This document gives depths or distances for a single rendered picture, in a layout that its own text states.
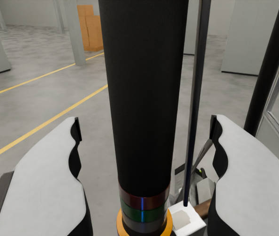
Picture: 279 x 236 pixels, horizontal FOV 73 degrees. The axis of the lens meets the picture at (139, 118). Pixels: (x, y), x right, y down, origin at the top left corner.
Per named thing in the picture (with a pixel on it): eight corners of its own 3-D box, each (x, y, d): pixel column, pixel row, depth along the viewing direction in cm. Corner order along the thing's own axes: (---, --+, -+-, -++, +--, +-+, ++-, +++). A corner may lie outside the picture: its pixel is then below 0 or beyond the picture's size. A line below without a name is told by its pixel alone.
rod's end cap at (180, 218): (179, 216, 19) (181, 204, 18) (192, 234, 18) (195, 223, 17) (162, 224, 19) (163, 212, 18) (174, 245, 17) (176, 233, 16)
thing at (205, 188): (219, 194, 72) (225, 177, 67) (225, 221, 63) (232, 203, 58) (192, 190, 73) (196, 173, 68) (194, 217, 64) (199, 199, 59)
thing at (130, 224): (153, 184, 16) (154, 174, 15) (176, 220, 13) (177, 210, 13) (115, 200, 15) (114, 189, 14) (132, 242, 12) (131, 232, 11)
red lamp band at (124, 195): (154, 162, 14) (154, 150, 14) (180, 196, 12) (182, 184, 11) (112, 177, 13) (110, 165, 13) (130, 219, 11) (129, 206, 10)
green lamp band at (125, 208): (154, 173, 15) (154, 162, 15) (178, 209, 13) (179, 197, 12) (113, 189, 14) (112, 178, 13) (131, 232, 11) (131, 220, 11)
